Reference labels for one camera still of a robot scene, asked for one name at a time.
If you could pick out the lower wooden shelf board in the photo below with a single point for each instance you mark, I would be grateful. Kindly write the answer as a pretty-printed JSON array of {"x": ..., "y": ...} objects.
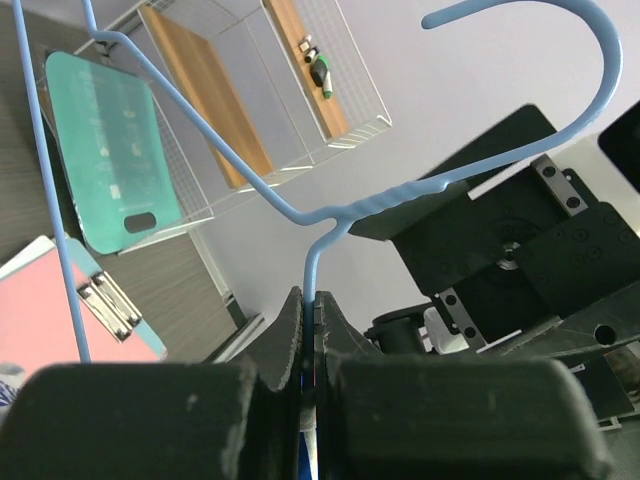
[{"x": 199, "y": 74}]

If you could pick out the green highlighter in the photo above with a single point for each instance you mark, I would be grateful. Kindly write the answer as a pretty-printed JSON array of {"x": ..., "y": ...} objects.
[{"x": 319, "y": 70}]

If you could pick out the pink clipboard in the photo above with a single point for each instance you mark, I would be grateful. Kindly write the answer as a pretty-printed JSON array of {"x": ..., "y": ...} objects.
[{"x": 36, "y": 324}]

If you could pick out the blue white striped tank top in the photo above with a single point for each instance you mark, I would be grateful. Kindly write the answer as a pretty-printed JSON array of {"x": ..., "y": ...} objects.
[{"x": 12, "y": 377}]

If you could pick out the green white pen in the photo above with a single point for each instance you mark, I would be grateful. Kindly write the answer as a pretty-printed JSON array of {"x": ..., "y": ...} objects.
[{"x": 327, "y": 86}]

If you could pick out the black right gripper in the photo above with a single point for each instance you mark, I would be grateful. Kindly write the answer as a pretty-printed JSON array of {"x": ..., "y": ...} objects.
[{"x": 525, "y": 260}]

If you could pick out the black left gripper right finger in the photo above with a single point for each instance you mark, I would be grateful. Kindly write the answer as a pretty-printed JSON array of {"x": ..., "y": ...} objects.
[{"x": 447, "y": 417}]

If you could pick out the blue wire hanger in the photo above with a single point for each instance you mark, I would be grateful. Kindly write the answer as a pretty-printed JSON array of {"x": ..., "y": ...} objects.
[{"x": 344, "y": 216}]

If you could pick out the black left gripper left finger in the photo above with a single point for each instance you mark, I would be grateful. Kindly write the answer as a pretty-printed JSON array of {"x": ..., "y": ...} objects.
[{"x": 233, "y": 420}]

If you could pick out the white wire shelf rack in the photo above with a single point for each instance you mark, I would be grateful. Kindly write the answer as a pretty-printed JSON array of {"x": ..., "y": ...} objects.
[{"x": 262, "y": 74}]

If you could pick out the light blue clipboard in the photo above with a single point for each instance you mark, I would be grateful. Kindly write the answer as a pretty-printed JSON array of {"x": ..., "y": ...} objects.
[{"x": 90, "y": 267}]

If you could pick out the upper wooden shelf board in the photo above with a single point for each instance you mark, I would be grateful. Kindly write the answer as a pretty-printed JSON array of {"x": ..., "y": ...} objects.
[{"x": 292, "y": 30}]

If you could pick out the wooden shelf board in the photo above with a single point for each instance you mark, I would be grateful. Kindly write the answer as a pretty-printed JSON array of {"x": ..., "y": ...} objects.
[
  {"x": 199, "y": 74},
  {"x": 292, "y": 30}
]

